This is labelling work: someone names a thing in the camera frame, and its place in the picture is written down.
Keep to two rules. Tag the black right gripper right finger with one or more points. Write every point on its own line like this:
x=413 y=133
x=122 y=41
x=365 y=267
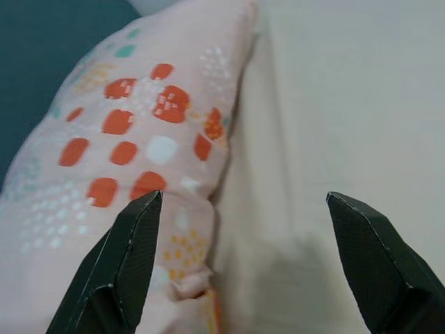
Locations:
x=382 y=271

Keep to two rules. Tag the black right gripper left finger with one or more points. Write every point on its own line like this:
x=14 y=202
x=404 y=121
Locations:
x=118 y=264

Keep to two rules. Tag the pink pillow with dot print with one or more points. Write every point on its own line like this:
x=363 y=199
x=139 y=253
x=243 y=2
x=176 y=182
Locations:
x=121 y=104

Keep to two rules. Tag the cream bed sheet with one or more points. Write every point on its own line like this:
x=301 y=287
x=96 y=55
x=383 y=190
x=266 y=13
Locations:
x=330 y=104

